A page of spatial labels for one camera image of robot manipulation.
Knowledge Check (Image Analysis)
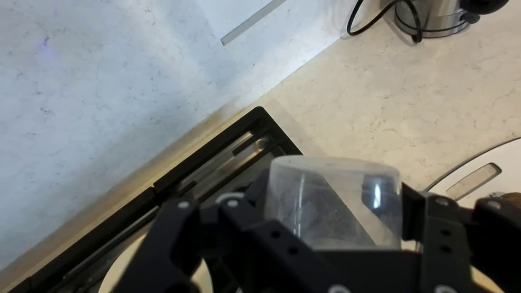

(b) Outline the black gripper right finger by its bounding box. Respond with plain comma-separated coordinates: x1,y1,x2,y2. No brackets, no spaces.
401,183,484,293

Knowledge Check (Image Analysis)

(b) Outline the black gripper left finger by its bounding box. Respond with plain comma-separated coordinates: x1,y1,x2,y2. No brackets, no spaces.
116,192,264,293

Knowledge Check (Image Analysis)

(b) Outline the clear plastic cup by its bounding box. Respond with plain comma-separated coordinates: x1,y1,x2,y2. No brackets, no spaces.
263,155,406,253

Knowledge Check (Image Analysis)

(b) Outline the black gas stove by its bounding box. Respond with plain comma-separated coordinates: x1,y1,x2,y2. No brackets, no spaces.
10,105,307,293

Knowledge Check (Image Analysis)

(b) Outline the stainless steel electric kettle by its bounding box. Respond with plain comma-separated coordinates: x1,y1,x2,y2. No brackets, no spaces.
393,0,513,41

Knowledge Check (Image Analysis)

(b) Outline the cream lid with metal handle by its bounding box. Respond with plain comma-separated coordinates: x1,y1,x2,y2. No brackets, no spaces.
96,232,220,293

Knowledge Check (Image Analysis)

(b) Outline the black kettle cable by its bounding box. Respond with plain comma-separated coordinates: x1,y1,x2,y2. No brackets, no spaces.
346,0,427,46

